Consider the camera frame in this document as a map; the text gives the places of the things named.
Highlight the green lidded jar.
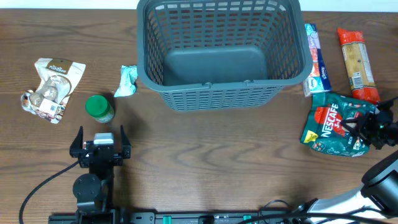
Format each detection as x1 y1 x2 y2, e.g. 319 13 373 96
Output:
85 95 115 123

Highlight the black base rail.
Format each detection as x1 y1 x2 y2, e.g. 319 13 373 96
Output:
48 208 289 224

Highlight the Kleenex tissue pack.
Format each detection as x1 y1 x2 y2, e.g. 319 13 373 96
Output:
303 24 332 97

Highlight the light teal small packet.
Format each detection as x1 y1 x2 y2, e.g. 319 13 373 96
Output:
114 65 137 98

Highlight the green Nescafe coffee bag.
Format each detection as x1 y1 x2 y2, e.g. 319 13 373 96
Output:
300 92 377 157

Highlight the left black cable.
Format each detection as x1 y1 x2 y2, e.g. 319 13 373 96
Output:
18 159 82 224

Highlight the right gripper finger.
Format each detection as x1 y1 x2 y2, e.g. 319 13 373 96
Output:
348 124 371 145
341 113 372 128

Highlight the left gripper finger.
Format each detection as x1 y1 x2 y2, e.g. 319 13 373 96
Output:
70 126 84 158
120 125 131 159

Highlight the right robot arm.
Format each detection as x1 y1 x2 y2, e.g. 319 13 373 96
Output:
300 93 397 223

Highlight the grey plastic basket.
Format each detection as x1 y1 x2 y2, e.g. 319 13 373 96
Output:
136 0 312 111

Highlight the beige mushroom snack bag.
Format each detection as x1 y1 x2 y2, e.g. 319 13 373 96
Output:
21 58 86 124

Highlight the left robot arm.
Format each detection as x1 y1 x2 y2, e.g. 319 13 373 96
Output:
70 127 131 213

